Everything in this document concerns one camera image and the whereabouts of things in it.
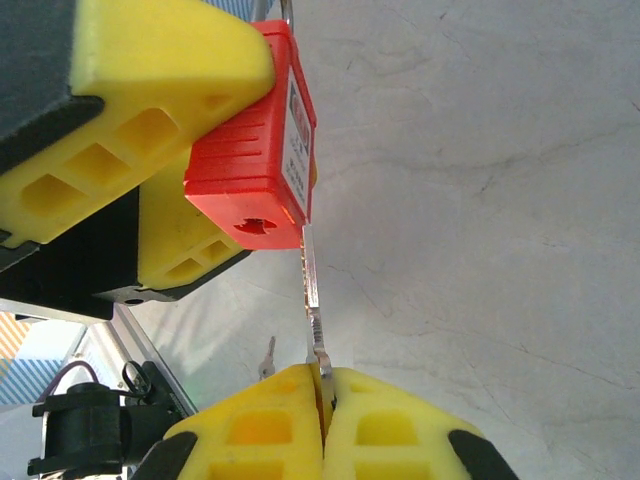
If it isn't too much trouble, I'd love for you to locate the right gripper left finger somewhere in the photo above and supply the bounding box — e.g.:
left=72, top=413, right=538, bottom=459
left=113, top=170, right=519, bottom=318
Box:
left=133, top=363, right=327, bottom=480

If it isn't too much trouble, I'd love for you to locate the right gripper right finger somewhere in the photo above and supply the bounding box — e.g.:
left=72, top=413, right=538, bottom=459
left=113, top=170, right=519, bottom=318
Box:
left=322, top=367, right=519, bottom=480

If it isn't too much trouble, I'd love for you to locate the small silver key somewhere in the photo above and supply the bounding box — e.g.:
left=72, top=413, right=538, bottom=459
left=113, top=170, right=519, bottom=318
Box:
left=258, top=335, right=278, bottom=382
left=298, top=223, right=335, bottom=409

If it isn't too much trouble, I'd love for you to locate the red plastic padlock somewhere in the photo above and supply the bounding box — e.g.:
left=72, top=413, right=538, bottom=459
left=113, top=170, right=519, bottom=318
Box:
left=183, top=0, right=319, bottom=251

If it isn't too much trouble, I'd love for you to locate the colourful plaid backdrop panel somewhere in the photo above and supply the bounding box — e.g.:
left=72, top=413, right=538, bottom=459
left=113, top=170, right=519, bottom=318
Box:
left=0, top=319, right=81, bottom=407

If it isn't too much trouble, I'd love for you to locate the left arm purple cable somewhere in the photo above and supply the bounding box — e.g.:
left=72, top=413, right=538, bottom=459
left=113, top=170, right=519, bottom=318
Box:
left=47, top=361, right=104, bottom=399

